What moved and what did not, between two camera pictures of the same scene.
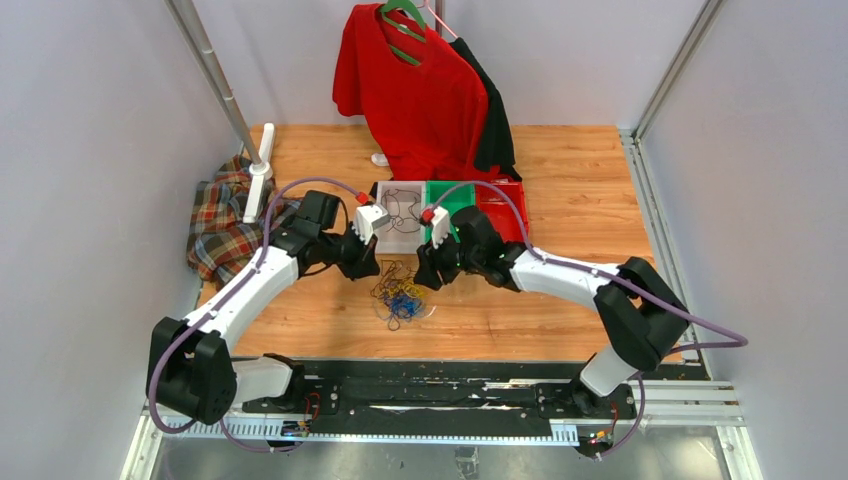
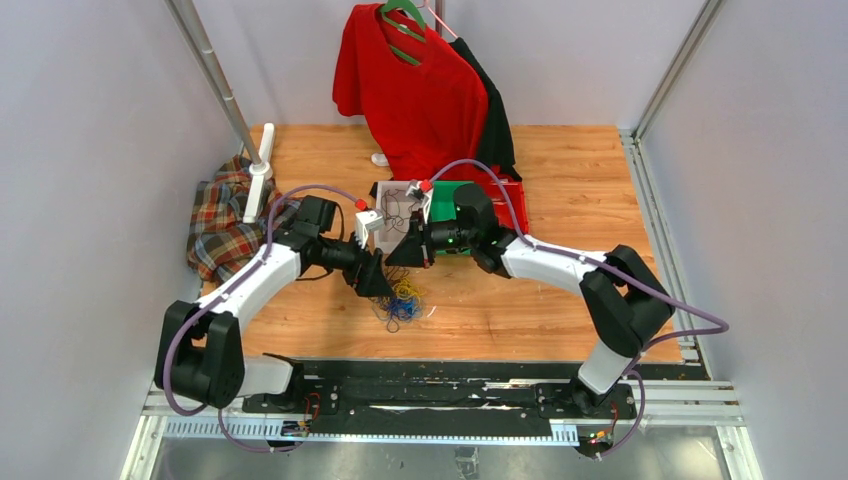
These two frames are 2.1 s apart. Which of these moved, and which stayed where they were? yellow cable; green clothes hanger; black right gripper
Moved: black right gripper
Stayed: yellow cable; green clothes hanger
